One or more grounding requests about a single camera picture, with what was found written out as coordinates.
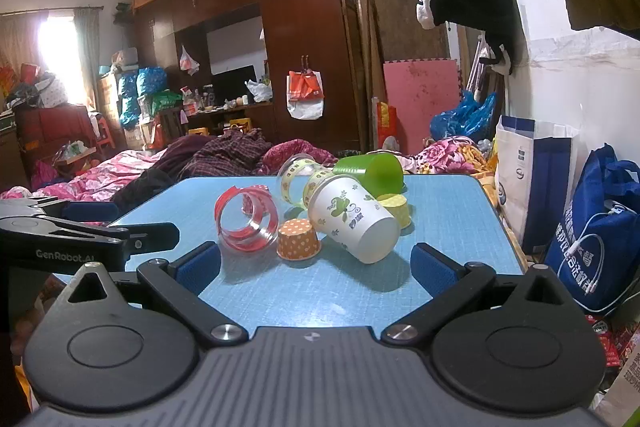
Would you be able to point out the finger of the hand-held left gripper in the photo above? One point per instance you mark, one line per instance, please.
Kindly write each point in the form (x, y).
(150, 239)
(92, 212)

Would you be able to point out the blue plastic bag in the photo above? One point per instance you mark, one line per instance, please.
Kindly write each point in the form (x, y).
(462, 117)

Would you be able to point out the orange dotted small paper cup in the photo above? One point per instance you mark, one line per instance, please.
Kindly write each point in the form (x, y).
(298, 242)

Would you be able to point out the green plastic cup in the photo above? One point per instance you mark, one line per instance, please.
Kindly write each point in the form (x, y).
(381, 172)

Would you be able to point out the red floral quilt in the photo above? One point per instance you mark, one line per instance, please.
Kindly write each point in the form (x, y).
(450, 154)

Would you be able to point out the red and yellow bag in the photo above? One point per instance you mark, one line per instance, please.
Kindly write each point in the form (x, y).
(386, 124)

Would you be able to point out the red printed boxes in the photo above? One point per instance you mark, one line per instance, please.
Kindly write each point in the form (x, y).
(612, 342)

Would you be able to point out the white and blue paper bag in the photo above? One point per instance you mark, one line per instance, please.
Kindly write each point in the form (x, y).
(525, 177)

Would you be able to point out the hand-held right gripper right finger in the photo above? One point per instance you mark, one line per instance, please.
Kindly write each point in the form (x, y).
(434, 268)

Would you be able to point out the stack of blue sacks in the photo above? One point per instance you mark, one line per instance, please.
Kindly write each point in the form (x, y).
(142, 89)

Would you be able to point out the blue tote bag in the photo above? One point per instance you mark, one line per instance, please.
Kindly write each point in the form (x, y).
(595, 227)

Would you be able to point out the orange and white shopping bag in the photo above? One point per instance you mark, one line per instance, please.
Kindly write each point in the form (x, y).
(305, 99)

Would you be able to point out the pink floral blanket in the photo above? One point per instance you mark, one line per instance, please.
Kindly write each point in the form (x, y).
(105, 172)

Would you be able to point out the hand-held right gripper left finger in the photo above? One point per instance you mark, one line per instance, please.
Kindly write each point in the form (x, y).
(196, 266)

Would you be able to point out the magenta cloth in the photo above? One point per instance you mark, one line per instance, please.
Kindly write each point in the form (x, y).
(295, 148)

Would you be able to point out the white hanging plastic bag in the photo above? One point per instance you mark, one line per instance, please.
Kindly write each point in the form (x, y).
(188, 62)

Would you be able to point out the yellow small paper cup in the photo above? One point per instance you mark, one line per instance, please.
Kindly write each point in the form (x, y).
(398, 208)

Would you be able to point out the dark brown wooden wardrobe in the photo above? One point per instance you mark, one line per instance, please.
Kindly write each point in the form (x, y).
(305, 17)

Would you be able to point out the window curtain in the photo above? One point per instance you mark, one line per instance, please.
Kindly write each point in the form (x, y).
(86, 57)

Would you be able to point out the clear plastic cup yellow pattern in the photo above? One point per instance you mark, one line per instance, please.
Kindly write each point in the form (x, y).
(292, 169)

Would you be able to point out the clear plastic cup red stripes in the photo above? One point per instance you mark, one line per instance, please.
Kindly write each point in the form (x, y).
(234, 238)

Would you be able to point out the pink foam mat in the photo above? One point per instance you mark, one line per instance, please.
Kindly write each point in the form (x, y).
(420, 102)

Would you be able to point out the brown wooden board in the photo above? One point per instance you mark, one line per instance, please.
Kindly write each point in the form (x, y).
(400, 7)

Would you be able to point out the dark plaid blanket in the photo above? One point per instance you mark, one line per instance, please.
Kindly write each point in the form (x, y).
(225, 154)

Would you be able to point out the white paper cup green print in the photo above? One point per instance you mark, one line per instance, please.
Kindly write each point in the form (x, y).
(350, 217)

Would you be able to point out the red cabinet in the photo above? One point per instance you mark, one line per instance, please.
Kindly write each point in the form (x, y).
(55, 127)

